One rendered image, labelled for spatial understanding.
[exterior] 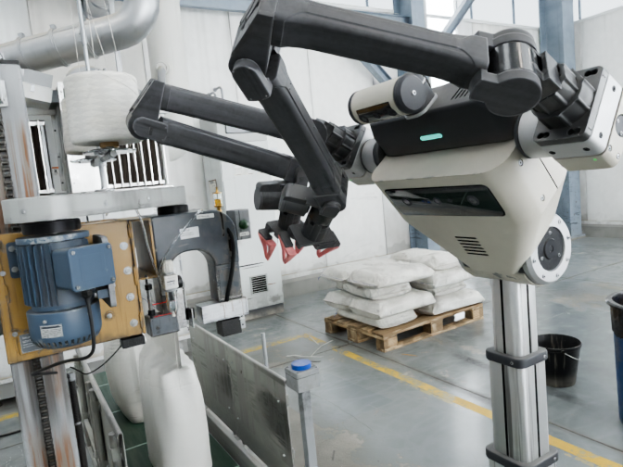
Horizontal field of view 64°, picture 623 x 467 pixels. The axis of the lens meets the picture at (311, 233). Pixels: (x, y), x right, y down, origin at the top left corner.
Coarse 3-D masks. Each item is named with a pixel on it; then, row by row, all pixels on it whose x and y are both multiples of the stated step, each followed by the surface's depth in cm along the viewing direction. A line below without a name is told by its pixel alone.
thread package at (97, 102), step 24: (96, 72) 110; (120, 72) 113; (72, 96) 111; (96, 96) 111; (120, 96) 113; (72, 120) 112; (96, 120) 111; (120, 120) 113; (72, 144) 117; (96, 144) 120; (120, 144) 124
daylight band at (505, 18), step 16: (320, 0) 628; (336, 0) 640; (352, 0) 654; (368, 0) 667; (384, 0) 680; (480, 0) 776; (496, 0) 795; (528, 0) 835; (576, 0) 827; (592, 0) 804; (608, 0) 784; (464, 16) 760; (480, 16) 778; (496, 16) 796; (512, 16) 816; (528, 16) 837; (576, 16) 830
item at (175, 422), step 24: (144, 312) 198; (168, 336) 168; (144, 360) 180; (168, 360) 169; (144, 384) 177; (168, 384) 164; (192, 384) 167; (144, 408) 185; (168, 408) 164; (192, 408) 167; (168, 432) 165; (192, 432) 167; (168, 456) 165; (192, 456) 167
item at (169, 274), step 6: (168, 264) 134; (162, 270) 135; (168, 270) 134; (174, 270) 139; (162, 276) 134; (168, 276) 134; (174, 276) 135; (162, 282) 135; (168, 282) 134; (174, 282) 135; (162, 288) 137; (168, 288) 134; (174, 288) 135; (162, 294) 137; (174, 312) 137
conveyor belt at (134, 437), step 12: (108, 384) 279; (108, 396) 262; (120, 420) 233; (132, 432) 219; (144, 432) 218; (132, 444) 209; (144, 444) 208; (216, 444) 202; (132, 456) 199; (144, 456) 198; (216, 456) 193; (228, 456) 192
